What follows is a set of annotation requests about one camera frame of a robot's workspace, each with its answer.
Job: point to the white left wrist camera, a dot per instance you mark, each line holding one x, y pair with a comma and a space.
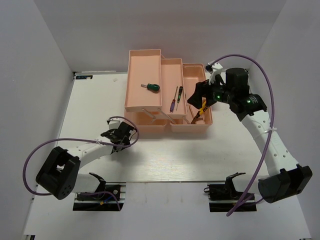
113, 123

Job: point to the blue handled thin screwdriver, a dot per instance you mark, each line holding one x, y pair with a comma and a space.
172, 105

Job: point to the black green precision screwdriver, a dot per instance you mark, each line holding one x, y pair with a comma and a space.
180, 90

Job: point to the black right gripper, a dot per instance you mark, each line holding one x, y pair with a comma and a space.
203, 89

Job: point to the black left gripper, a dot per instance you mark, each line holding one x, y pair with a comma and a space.
127, 142

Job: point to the large yellow needle-nose pliers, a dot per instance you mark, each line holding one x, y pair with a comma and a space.
202, 110

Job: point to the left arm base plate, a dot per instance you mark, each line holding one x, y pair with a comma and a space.
104, 202

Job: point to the green stubby screwdriver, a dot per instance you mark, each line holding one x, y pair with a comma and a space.
155, 88

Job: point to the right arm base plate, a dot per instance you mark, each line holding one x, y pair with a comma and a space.
222, 200

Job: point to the pink plastic toolbox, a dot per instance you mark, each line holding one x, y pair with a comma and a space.
150, 111

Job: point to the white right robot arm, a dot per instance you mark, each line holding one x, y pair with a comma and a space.
286, 177

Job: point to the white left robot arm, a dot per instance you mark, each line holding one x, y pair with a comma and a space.
59, 175

